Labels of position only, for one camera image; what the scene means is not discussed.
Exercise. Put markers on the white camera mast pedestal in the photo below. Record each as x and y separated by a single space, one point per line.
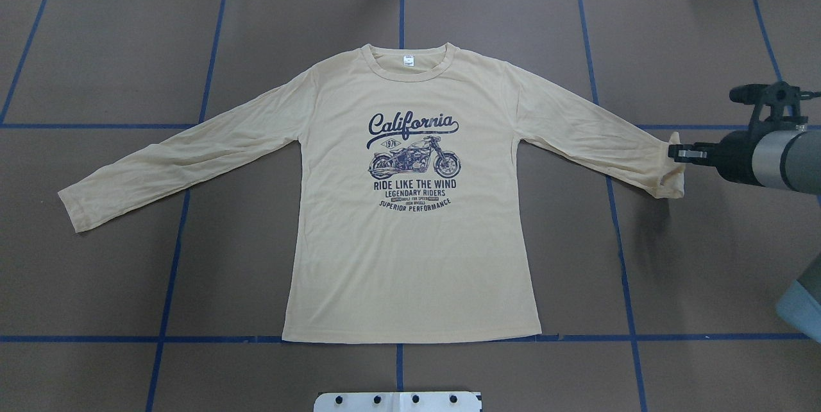
400 401

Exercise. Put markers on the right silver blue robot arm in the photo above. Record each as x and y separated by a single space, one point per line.
814 158

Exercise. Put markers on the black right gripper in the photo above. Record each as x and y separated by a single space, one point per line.
733 156

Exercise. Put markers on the beige long-sleeve printed shirt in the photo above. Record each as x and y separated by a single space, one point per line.
409 229

